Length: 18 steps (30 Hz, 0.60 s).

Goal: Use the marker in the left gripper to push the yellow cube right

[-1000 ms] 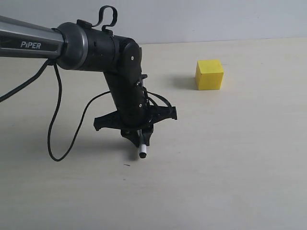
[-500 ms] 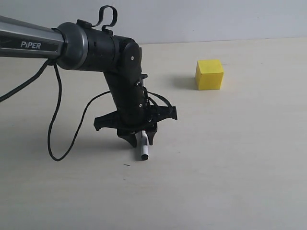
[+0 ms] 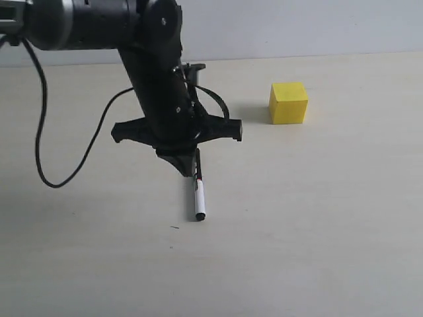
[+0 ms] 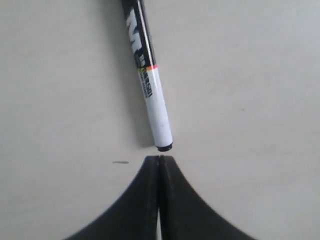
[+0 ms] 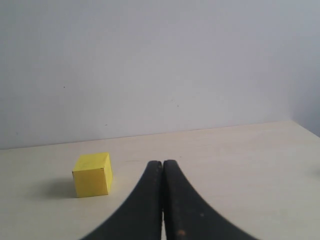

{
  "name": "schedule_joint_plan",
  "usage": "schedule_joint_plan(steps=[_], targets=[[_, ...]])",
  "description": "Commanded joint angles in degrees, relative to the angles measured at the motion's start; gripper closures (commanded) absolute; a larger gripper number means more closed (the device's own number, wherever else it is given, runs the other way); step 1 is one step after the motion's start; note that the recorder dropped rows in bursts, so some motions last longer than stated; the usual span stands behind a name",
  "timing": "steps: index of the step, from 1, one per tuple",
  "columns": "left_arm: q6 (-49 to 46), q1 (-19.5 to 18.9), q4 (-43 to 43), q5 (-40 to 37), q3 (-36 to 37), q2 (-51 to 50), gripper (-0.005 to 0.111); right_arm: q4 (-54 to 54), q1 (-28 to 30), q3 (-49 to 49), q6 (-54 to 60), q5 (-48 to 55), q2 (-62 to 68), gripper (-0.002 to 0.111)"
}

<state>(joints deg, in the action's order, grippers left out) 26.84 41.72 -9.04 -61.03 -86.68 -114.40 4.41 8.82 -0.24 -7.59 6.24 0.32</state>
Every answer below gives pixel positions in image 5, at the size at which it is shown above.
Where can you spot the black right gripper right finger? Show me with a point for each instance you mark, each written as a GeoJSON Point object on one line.
{"type": "Point", "coordinates": [187, 216]}

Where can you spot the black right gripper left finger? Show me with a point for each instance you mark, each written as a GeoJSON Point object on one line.
{"type": "Point", "coordinates": [141, 214]}

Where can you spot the yellow foam cube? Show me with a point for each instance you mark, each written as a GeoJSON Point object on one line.
{"type": "Point", "coordinates": [92, 175]}

